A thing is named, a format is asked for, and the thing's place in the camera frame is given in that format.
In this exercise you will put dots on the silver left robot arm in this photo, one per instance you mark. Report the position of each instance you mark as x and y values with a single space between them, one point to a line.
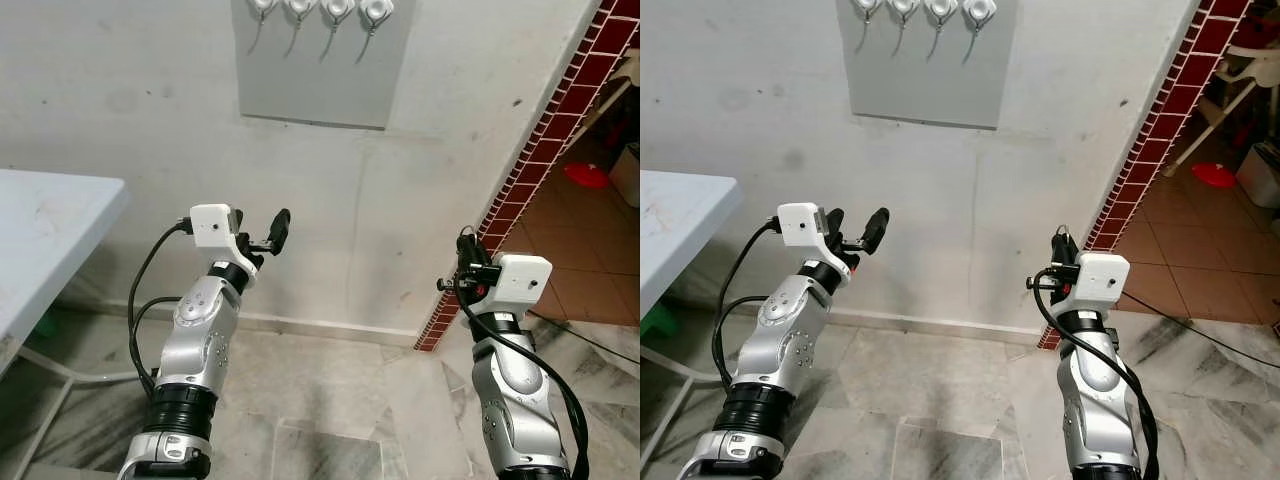
780 340
200 340

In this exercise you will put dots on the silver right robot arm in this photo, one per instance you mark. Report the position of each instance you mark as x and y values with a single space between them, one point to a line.
1095 380
520 390

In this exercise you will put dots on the grey hook board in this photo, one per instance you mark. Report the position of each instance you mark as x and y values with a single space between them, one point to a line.
930 90
320 90

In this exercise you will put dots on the red plastic dish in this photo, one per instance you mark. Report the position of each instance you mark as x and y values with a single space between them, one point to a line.
585 176
1212 175

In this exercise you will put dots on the white folding table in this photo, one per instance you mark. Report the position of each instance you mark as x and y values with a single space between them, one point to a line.
50 230
680 220

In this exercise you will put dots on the grey plastic bin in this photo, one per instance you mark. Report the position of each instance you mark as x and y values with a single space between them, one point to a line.
628 175
1260 175

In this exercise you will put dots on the green plastic stool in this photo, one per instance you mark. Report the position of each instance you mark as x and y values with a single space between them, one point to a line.
655 319
42 325

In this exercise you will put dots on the white plastic chair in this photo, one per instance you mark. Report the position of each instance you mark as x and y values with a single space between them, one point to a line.
1250 65
630 65

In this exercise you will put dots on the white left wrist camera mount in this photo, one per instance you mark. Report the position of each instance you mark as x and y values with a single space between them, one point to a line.
800 225
212 228

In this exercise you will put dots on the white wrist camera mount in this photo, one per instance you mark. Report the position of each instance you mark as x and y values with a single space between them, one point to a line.
1105 280
800 225
212 228
525 280

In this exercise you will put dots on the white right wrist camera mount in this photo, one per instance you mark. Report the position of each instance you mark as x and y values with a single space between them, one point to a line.
1105 280
525 280

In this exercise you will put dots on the white wall hook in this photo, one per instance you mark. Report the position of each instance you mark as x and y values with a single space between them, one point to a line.
903 6
262 5
377 10
866 5
979 10
299 6
337 8
940 8

